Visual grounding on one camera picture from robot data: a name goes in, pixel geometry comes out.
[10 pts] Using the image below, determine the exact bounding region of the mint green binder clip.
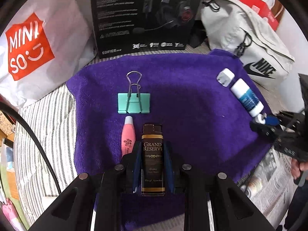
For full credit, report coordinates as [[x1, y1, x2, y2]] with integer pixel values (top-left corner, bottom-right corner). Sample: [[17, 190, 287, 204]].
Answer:
[[117, 71, 151, 114]]

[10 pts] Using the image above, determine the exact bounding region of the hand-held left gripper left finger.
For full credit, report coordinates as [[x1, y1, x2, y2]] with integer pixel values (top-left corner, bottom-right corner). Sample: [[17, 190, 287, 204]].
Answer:
[[29, 141, 142, 231]]

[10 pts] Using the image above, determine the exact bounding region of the green mat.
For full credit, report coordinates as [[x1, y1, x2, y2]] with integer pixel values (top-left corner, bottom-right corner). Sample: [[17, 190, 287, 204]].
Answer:
[[0, 168, 29, 227]]

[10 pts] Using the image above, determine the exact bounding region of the newspaper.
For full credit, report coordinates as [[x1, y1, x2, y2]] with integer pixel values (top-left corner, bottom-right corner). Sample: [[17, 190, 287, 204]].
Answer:
[[237, 147, 304, 231]]

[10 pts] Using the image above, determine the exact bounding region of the black gold rectangular box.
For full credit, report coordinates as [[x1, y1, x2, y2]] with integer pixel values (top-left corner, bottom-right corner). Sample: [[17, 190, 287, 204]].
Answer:
[[141, 123, 166, 196]]

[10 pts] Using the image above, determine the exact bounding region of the white charger plug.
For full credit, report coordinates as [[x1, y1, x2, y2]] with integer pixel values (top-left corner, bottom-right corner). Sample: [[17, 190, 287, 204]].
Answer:
[[217, 69, 234, 87]]

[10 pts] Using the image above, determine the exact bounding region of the pink highlighter pen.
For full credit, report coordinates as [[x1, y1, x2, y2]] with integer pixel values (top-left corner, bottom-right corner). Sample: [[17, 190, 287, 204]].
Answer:
[[121, 116, 137, 158]]

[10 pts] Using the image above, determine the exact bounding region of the wooden nightstand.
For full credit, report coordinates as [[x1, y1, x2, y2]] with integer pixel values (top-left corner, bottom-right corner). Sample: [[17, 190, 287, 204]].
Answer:
[[0, 130, 15, 150]]

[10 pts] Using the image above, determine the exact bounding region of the person's right forearm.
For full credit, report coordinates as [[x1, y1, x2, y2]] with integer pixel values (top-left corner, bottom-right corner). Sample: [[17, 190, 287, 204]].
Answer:
[[285, 184, 308, 231]]

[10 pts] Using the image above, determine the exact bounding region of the person's right hand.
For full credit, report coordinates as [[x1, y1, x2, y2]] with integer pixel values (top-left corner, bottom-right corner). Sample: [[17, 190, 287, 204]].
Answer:
[[291, 158, 308, 186]]

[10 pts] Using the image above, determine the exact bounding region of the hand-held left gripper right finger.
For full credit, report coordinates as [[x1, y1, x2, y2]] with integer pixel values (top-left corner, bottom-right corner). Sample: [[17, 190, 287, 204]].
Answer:
[[164, 141, 276, 231]]

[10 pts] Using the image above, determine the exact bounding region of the white plastic shopping bag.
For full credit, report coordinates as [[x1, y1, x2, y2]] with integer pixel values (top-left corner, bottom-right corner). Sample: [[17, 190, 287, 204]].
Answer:
[[0, 0, 98, 107]]

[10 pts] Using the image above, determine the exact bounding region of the red paper bag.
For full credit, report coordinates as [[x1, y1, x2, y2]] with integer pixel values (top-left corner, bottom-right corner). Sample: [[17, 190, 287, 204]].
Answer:
[[239, 0, 285, 31]]

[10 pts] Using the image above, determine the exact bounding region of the black headset box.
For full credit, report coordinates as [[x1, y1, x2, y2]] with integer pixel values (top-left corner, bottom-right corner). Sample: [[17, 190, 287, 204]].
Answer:
[[90, 0, 207, 59]]

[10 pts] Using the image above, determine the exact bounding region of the grey waist bag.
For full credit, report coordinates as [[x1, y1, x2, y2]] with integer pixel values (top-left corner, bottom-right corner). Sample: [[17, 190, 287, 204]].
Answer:
[[200, 0, 295, 92]]

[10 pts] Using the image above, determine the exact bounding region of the blue white box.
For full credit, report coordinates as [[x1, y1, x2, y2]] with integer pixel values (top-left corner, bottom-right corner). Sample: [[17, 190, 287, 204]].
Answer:
[[0, 147, 15, 171]]

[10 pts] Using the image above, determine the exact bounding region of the purple towel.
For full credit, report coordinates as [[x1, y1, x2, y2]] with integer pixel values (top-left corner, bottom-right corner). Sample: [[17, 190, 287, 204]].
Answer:
[[66, 49, 273, 231]]

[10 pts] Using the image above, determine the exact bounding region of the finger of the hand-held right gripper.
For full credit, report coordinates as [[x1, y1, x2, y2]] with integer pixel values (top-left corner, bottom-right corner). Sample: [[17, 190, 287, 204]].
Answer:
[[263, 111, 302, 128], [250, 122, 280, 139]]

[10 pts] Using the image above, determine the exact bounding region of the pink cloth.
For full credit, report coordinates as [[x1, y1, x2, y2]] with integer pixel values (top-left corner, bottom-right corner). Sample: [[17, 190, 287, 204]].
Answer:
[[0, 197, 20, 231]]

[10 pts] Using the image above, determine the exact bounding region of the white blue bottle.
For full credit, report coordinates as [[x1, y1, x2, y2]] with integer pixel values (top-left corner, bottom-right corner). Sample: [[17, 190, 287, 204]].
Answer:
[[230, 78, 269, 126]]

